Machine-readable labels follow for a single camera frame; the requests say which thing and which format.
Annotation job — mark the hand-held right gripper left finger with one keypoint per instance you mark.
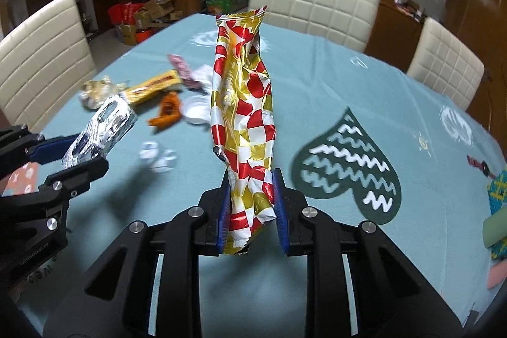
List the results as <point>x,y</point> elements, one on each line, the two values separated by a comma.
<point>225,227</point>

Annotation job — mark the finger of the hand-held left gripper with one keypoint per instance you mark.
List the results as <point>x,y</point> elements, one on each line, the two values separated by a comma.
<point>79,173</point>
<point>51,148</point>

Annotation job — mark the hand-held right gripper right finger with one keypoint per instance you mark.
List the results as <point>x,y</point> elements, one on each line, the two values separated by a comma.
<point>279,219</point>

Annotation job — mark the red gold checkered snack wrapper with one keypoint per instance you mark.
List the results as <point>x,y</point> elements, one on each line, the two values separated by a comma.
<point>241,116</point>

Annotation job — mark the pink printed wrapper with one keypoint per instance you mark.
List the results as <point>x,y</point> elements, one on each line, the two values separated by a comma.
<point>180,66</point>

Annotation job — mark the crumpled gold white wrapper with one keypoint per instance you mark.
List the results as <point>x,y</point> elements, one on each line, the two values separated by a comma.
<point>97,92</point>

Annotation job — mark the crumpled clear plastic wrap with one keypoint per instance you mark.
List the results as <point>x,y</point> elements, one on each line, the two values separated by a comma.
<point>156,158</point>

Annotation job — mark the orange crumpled wrapper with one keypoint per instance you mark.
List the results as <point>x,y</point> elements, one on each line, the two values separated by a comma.
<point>168,110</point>

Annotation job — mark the yellow candy bar wrapper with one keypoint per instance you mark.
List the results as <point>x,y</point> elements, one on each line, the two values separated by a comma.
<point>152,86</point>

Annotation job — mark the orange bucket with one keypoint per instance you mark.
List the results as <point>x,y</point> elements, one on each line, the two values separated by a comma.
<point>144,36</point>

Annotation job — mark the red box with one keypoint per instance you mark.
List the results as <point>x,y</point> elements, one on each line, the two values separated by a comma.
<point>122,14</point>

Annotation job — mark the pile of cardboard boxes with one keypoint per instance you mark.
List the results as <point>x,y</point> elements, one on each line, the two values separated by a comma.
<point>154,15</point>

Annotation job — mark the wooden sideboard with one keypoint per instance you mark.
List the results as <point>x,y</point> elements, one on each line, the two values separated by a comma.
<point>392,33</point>

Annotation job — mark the green thermos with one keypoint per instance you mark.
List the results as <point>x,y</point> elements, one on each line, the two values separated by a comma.
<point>497,229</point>

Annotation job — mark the green printed bag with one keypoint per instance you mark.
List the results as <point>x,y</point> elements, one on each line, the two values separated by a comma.
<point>222,5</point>

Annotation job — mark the beaded tissue box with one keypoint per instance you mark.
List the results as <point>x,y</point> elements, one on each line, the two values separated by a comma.
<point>500,191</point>

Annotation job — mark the pink bottle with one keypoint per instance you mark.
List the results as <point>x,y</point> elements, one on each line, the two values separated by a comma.
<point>499,276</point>

